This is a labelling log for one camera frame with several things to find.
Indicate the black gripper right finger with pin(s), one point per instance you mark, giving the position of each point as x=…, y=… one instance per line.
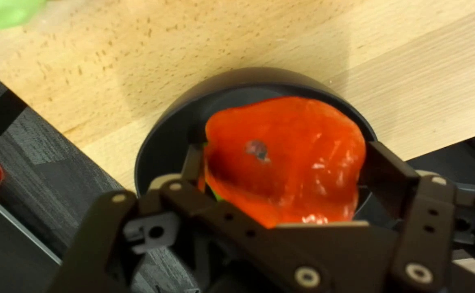
x=427, y=228

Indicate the orange toy bell pepper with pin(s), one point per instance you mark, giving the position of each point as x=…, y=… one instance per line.
x=287, y=163

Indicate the light green dimpled ball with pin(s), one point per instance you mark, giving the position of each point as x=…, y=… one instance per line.
x=4, y=13

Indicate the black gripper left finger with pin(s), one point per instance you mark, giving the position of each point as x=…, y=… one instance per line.
x=101, y=244

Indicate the black bowl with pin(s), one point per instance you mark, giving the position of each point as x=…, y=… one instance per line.
x=162, y=140

